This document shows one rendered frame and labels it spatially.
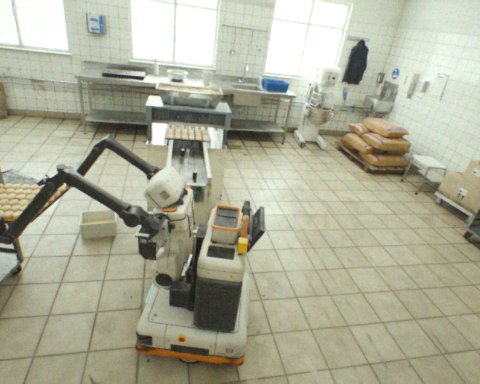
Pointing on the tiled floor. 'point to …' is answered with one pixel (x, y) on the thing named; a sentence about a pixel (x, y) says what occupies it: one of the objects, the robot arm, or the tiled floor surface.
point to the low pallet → (369, 163)
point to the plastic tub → (97, 224)
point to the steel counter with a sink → (251, 91)
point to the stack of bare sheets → (14, 178)
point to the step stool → (427, 170)
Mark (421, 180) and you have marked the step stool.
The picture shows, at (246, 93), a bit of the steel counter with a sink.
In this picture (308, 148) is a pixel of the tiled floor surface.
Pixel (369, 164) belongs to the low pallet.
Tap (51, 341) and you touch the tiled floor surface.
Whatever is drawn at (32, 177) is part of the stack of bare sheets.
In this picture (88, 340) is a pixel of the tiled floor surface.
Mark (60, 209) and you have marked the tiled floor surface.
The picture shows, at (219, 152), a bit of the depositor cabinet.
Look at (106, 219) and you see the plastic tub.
